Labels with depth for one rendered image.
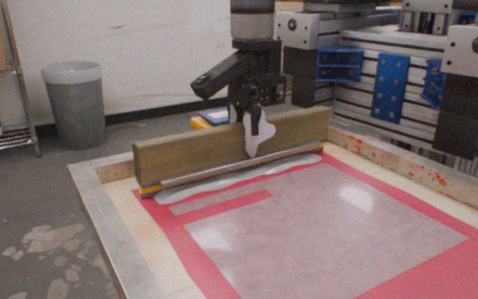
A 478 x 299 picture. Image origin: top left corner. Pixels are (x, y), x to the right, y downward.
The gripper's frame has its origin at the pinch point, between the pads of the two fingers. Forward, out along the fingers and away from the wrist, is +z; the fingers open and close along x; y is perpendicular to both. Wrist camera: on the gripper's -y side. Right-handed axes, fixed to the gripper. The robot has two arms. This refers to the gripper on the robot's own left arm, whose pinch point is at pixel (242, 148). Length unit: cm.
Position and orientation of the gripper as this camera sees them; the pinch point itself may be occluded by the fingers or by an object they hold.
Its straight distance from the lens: 75.2
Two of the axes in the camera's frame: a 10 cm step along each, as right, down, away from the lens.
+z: 0.1, 9.2, 3.9
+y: 8.6, -2.1, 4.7
